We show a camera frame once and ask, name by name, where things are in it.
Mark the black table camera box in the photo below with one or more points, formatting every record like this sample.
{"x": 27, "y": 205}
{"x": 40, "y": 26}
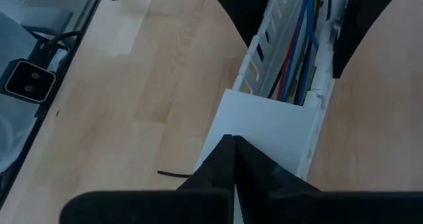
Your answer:
{"x": 29, "y": 82}

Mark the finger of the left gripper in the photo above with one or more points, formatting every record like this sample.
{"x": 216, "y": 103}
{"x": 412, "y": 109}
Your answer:
{"x": 360, "y": 12}
{"x": 244, "y": 9}

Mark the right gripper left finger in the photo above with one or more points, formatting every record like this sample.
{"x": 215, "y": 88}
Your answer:
{"x": 148, "y": 207}

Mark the grey office chair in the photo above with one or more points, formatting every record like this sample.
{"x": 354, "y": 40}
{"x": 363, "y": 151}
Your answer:
{"x": 46, "y": 19}

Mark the black aluminium table frame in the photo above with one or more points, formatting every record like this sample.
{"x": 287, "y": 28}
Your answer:
{"x": 71, "y": 52}

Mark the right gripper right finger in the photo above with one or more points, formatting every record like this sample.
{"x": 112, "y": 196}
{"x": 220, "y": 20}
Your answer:
{"x": 330, "y": 207}

